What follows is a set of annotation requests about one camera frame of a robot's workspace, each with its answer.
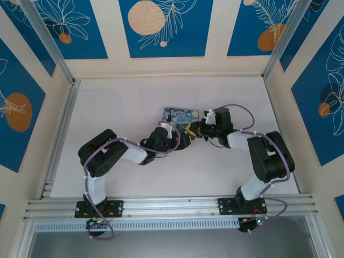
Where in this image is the grey slotted cable duct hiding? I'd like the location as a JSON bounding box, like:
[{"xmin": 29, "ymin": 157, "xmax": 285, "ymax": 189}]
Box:
[{"xmin": 33, "ymin": 217, "xmax": 240, "ymax": 233}]

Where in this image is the aluminium cross rail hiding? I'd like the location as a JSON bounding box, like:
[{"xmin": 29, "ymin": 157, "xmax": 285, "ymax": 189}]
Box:
[{"xmin": 23, "ymin": 193, "xmax": 320, "ymax": 220}]

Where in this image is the grey metal sheet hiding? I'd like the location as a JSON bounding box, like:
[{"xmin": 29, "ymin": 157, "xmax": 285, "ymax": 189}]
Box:
[{"xmin": 26, "ymin": 214, "xmax": 325, "ymax": 258}]

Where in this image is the starry night tin box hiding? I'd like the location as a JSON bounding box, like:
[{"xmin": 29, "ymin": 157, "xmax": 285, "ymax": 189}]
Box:
[{"xmin": 162, "ymin": 106, "xmax": 201, "ymax": 141}]

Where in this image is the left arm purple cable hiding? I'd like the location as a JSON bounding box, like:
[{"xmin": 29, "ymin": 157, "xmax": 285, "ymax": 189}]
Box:
[{"xmin": 82, "ymin": 122, "xmax": 181, "ymax": 240}]

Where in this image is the aluminium side rail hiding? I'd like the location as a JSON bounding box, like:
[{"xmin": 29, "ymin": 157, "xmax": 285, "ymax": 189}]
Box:
[
  {"xmin": 39, "ymin": 80, "xmax": 82, "ymax": 200},
  {"xmin": 262, "ymin": 76, "xmax": 302, "ymax": 195}
]

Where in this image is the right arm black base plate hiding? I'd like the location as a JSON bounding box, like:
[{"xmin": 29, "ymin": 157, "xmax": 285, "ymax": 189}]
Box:
[{"xmin": 218, "ymin": 197, "xmax": 268, "ymax": 216}]

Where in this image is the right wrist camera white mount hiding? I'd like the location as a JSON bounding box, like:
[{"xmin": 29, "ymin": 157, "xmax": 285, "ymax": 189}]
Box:
[{"xmin": 203, "ymin": 108, "xmax": 217, "ymax": 125}]

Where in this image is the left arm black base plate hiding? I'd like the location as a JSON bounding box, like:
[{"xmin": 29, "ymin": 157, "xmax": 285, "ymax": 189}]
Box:
[{"xmin": 74, "ymin": 200, "xmax": 124, "ymax": 218}]

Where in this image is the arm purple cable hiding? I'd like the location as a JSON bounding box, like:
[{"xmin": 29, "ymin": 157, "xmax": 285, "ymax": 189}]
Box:
[
  {"xmin": 206, "ymin": 103, "xmax": 293, "ymax": 235},
  {"xmin": 82, "ymin": 122, "xmax": 181, "ymax": 240}
]

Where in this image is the blue floral wall panel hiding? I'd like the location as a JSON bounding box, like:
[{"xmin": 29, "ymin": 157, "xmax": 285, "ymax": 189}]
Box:
[
  {"xmin": 0, "ymin": 37, "xmax": 47, "ymax": 173},
  {"xmin": 0, "ymin": 0, "xmax": 56, "ymax": 78},
  {"xmin": 279, "ymin": 0, "xmax": 344, "ymax": 73},
  {"xmin": 31, "ymin": 0, "xmax": 109, "ymax": 60},
  {"xmin": 291, "ymin": 28, "xmax": 344, "ymax": 167},
  {"xmin": 226, "ymin": 0, "xmax": 297, "ymax": 58},
  {"xmin": 118, "ymin": 0, "xmax": 214, "ymax": 59}
]

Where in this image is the aluminium corner post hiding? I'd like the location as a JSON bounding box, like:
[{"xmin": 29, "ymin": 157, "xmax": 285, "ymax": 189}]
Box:
[
  {"xmin": 19, "ymin": 0, "xmax": 75, "ymax": 84},
  {"xmin": 262, "ymin": 0, "xmax": 309, "ymax": 79}
]

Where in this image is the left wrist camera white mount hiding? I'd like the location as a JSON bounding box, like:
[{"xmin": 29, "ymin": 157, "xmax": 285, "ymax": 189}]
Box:
[{"xmin": 159, "ymin": 120, "xmax": 176, "ymax": 139}]

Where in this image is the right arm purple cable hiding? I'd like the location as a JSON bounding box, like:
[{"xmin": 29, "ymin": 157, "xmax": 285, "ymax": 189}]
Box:
[{"xmin": 206, "ymin": 103, "xmax": 293, "ymax": 235}]

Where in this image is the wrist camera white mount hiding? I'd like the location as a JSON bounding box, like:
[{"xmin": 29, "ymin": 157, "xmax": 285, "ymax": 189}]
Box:
[
  {"xmin": 159, "ymin": 120, "xmax": 176, "ymax": 139},
  {"xmin": 203, "ymin": 108, "xmax": 217, "ymax": 125}
]

